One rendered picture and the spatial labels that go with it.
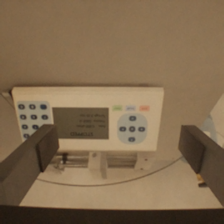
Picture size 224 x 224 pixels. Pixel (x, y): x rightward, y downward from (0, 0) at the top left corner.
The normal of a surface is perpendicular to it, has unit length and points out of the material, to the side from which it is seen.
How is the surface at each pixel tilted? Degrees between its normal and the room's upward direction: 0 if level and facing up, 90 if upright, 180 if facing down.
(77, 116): 36
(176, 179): 90
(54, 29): 0
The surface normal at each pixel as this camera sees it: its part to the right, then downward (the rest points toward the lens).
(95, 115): -0.02, 0.30
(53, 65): -0.01, 0.81
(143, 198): -0.09, -0.59
